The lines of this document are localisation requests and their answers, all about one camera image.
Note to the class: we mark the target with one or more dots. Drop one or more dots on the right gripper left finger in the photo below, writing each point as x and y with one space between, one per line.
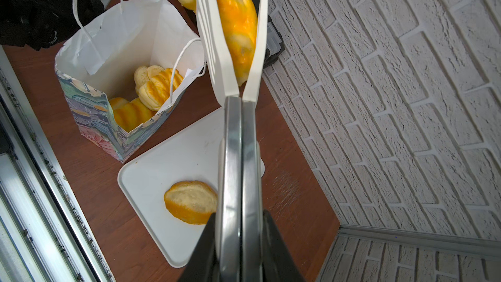
223 81

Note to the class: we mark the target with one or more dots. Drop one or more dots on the white rectangular tray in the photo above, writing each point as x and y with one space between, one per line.
190 155

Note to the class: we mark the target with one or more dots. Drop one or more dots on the croissant bread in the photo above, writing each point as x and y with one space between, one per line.
129 115

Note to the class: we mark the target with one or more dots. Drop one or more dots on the small rectangular golden loaf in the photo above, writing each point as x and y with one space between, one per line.
154 93

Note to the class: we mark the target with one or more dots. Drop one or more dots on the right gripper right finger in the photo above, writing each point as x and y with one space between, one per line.
252 210

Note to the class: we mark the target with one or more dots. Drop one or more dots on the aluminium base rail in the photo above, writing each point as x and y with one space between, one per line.
44 233

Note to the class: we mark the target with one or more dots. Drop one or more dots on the white paper bag colourful bottom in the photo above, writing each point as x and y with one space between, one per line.
97 64

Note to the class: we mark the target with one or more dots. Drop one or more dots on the long twisted bread top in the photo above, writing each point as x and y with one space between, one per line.
239 23

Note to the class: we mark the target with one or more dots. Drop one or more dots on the round knotted bun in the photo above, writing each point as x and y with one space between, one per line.
143 75

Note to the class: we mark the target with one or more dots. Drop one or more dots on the large oval crusty loaf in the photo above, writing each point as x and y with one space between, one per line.
192 202

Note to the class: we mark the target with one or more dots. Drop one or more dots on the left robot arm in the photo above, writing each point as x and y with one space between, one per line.
44 23

